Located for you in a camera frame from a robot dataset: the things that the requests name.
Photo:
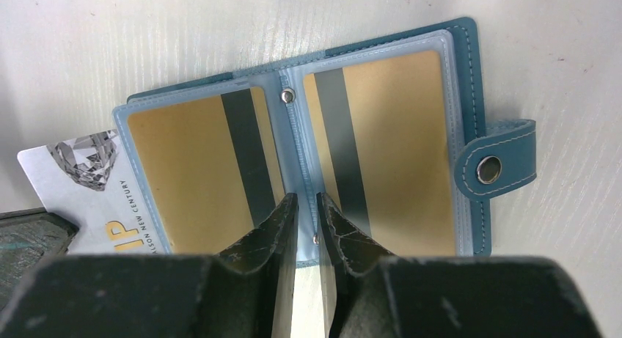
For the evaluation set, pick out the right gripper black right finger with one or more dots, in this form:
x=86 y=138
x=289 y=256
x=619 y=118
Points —
x=355 y=302

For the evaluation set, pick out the gold card sleeve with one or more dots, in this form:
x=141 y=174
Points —
x=380 y=131
x=212 y=168

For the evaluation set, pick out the gold card right sleeve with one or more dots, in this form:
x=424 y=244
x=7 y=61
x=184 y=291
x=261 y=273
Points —
x=380 y=131

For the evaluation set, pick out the blue leather card holder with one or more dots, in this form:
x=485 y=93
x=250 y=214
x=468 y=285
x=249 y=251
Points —
x=486 y=159

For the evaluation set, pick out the gold card left sleeve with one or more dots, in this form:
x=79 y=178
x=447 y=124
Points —
x=212 y=168

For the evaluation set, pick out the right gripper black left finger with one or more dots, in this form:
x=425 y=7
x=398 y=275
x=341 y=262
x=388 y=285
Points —
x=261 y=266

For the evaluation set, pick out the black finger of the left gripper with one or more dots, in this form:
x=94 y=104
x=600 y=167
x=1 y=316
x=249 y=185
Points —
x=27 y=236

